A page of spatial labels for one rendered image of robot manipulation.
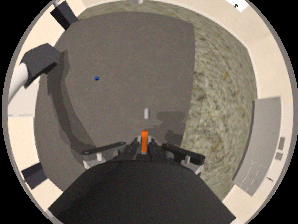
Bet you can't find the orange rod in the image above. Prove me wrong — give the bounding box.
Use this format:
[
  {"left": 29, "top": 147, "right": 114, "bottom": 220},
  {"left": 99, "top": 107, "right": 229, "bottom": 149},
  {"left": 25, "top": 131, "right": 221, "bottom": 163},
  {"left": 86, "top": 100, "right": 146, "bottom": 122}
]
[{"left": 142, "top": 130, "right": 147, "bottom": 152}]

